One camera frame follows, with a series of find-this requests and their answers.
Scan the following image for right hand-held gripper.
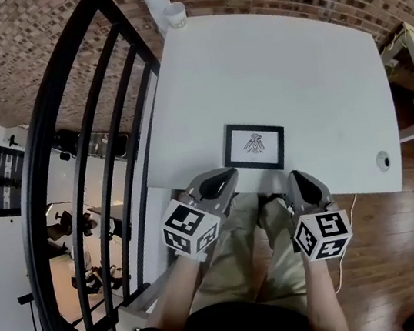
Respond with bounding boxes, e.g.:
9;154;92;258
281;162;358;266

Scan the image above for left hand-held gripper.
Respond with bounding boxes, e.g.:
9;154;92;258
153;165;253;269

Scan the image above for black picture frame with drawing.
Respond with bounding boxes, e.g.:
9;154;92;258
218;115;292;179

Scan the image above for person's left forearm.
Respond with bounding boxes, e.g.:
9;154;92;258
140;253;219;331

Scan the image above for person's right forearm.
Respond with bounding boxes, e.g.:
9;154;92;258
298;252;350;331

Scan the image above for person's khaki trousers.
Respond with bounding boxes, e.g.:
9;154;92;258
173;183;317;331

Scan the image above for black metal railing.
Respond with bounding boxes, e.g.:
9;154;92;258
0;0;204;331

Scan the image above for white paper cup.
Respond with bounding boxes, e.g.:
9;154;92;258
162;2;191;32

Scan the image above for white cable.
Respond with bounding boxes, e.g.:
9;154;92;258
319;192;373;296

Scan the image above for round cable grommet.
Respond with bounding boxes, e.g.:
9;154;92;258
374;149;393;175

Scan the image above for yellow cable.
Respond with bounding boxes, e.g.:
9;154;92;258
379;25;414;58

